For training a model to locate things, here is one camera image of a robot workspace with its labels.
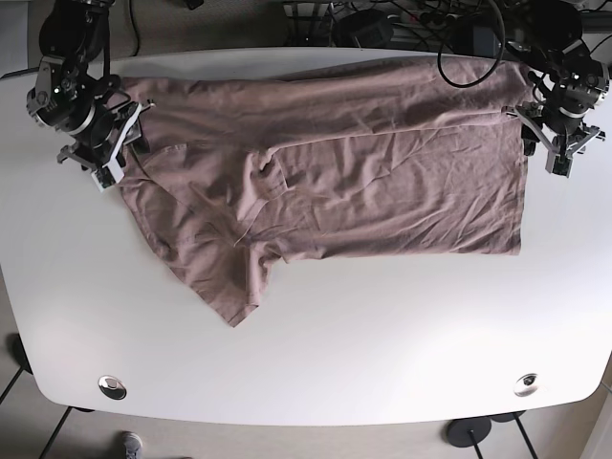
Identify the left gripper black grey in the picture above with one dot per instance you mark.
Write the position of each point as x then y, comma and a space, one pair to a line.
558, 130

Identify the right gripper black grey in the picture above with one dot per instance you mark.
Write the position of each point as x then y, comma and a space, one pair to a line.
103, 134

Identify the pink mauve T-shirt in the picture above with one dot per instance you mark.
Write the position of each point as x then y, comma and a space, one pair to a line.
374, 158

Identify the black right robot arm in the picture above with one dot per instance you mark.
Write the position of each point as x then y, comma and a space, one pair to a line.
76, 93

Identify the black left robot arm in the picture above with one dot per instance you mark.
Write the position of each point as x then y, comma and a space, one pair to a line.
567, 82

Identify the black box under table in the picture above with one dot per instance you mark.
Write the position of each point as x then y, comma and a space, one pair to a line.
363, 29

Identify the right silver table grommet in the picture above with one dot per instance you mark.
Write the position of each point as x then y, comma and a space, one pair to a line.
526, 385

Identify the silver table grommet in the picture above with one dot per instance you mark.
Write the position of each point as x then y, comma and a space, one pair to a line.
526, 385
112, 388

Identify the left silver table grommet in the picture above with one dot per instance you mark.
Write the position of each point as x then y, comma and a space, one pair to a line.
112, 388

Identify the black round stand base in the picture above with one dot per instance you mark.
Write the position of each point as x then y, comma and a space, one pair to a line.
468, 432

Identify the grey shoe on floor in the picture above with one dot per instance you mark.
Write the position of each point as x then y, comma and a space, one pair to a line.
132, 445

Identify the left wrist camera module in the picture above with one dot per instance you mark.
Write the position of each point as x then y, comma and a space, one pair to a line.
558, 164

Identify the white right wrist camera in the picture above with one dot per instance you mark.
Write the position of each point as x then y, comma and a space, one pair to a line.
107, 176

